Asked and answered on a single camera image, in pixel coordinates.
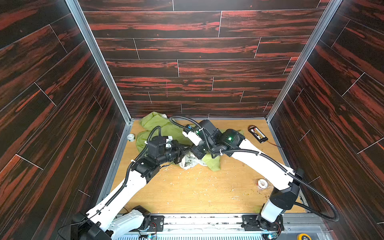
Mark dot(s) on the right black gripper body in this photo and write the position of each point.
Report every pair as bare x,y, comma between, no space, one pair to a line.
197,150

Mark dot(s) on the green zip-up jacket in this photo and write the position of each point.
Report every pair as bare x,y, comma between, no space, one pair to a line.
168,129

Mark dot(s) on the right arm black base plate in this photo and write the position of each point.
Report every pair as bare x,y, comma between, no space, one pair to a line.
256,223

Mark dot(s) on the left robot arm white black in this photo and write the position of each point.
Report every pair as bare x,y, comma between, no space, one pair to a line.
102,221

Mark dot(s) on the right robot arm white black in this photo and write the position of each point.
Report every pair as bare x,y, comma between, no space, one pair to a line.
286,181

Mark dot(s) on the black battery pack with label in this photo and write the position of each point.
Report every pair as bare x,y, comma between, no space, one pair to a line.
257,133

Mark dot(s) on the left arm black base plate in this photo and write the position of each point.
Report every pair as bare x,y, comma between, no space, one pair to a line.
153,223

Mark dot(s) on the yellow round tape measure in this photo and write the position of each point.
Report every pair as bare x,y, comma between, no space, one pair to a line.
303,236

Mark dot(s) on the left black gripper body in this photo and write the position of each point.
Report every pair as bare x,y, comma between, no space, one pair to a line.
181,154

